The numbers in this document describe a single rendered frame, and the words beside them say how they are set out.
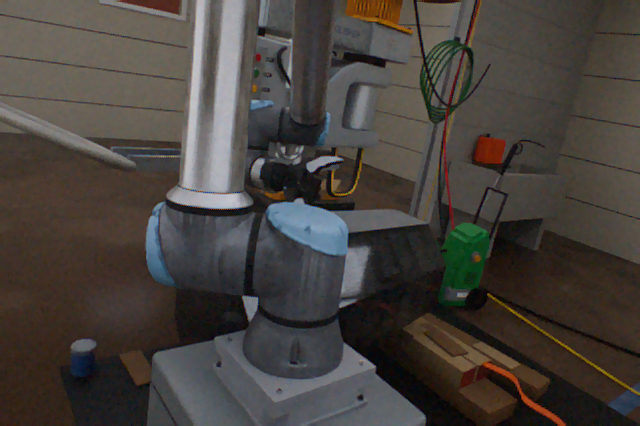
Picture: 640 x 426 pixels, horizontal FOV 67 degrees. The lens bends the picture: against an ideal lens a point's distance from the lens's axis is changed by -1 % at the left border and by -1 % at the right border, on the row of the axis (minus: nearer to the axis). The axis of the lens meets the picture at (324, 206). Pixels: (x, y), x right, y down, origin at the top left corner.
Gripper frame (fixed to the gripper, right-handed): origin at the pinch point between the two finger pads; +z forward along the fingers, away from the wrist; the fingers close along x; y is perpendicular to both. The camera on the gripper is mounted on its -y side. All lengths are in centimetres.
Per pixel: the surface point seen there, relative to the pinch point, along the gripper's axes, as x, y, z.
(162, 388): 46, -20, -6
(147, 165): 9, -3, -73
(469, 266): 9, 249, -78
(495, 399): 63, 165, -5
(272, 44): -44, 23, -68
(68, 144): 9, -34, -53
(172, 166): 7, 5, -74
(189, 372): 41.5, -17.6, -3.1
